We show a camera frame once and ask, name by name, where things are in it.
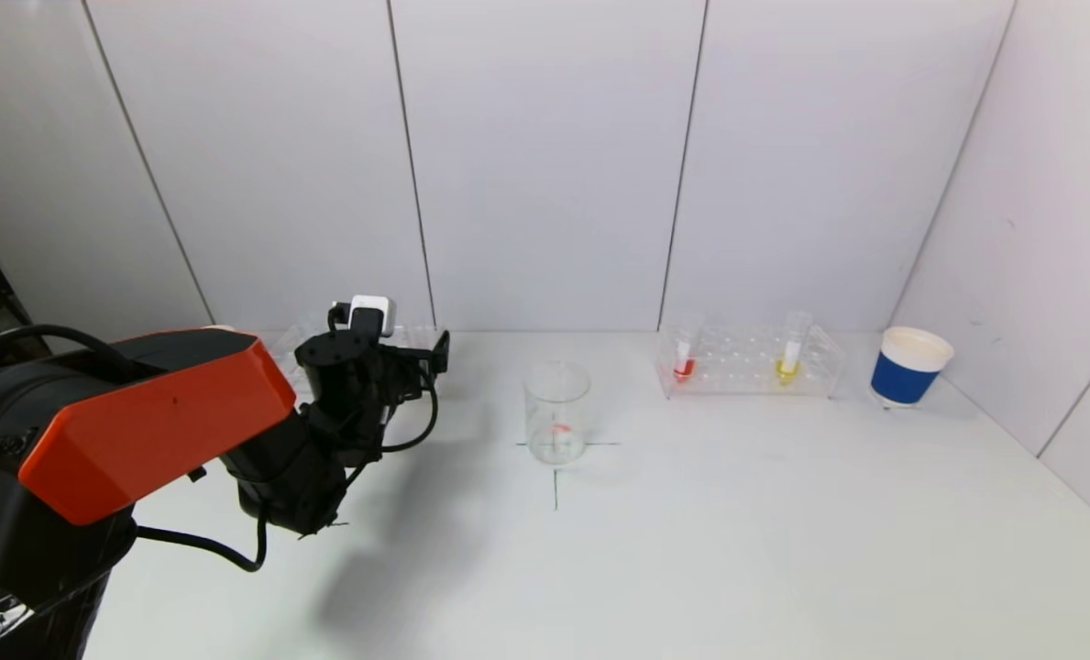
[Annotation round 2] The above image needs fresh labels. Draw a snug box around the clear acrylic test tube rack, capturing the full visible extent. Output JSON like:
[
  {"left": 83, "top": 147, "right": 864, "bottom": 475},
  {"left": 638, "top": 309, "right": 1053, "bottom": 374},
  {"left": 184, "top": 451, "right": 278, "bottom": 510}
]
[
  {"left": 268, "top": 321, "right": 446, "bottom": 384},
  {"left": 655, "top": 323, "right": 846, "bottom": 401}
]

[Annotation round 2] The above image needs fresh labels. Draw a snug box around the clear glass beaker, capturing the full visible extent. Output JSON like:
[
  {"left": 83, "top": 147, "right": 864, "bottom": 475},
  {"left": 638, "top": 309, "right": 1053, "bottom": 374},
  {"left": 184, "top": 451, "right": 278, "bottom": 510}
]
[{"left": 523, "top": 360, "right": 592, "bottom": 467}]

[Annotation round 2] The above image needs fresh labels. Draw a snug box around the blue and white paper cup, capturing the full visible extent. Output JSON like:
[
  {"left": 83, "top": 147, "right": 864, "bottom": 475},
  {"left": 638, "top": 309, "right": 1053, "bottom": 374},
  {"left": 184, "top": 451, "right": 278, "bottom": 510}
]
[{"left": 869, "top": 326, "right": 956, "bottom": 409}]

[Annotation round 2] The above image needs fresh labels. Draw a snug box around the test tube with red pigment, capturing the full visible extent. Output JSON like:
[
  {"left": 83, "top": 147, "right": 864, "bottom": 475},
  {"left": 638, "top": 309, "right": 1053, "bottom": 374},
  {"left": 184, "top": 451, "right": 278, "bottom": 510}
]
[{"left": 672, "top": 314, "right": 704, "bottom": 384}]

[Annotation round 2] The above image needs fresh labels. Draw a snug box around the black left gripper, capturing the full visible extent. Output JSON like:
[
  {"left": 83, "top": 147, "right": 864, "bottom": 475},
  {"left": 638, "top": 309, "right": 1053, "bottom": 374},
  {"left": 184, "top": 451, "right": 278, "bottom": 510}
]
[{"left": 378, "top": 329, "right": 450, "bottom": 399}]

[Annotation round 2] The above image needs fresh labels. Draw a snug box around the test tube with yellow pigment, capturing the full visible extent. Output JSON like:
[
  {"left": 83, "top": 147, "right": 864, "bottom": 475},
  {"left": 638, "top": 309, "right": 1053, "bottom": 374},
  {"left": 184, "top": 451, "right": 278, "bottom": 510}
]
[{"left": 775, "top": 311, "right": 814, "bottom": 387}]

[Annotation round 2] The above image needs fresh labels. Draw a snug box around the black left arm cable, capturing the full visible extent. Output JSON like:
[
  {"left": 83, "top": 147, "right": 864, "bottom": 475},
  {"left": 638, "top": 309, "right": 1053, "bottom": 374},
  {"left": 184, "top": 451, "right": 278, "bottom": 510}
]
[{"left": 135, "top": 509, "right": 270, "bottom": 575}]

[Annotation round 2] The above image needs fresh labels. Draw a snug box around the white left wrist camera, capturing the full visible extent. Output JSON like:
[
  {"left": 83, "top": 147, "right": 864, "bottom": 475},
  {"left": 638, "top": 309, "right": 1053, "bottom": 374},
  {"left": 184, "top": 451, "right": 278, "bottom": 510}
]
[{"left": 348, "top": 294, "right": 398, "bottom": 339}]

